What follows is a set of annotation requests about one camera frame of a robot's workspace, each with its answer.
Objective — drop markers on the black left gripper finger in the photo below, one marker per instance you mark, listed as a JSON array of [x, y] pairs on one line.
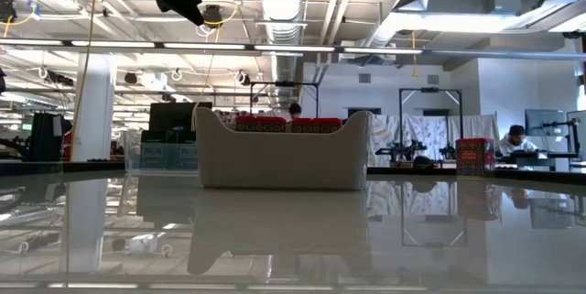
[[181, 1]]

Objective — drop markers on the black computer monitor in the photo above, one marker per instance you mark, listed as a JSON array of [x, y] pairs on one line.
[[169, 117]]

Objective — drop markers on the long ceiling light strip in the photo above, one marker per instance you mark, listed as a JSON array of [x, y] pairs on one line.
[[293, 48]]

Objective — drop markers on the white building pillar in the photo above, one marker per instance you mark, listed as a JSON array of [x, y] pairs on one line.
[[96, 111]]

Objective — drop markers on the person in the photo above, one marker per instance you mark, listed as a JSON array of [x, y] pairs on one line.
[[516, 131], [295, 110]]

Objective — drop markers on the clear plastic bin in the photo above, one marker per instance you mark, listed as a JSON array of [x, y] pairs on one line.
[[130, 156]]

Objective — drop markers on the white plastic bin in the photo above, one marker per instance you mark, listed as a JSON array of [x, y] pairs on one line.
[[274, 161]]

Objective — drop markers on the black box-shaped object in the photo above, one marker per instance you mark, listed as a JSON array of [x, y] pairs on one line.
[[46, 138]]

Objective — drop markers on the black background robot arms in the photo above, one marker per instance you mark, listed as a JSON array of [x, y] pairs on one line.
[[400, 150]]

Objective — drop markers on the white patterned cloth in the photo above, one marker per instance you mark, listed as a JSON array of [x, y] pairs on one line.
[[476, 124]]

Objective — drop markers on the round silver ceiling duct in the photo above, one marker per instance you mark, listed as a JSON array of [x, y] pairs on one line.
[[280, 19]]

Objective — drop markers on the black metal station frame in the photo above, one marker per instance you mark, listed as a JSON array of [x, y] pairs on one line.
[[430, 89]]

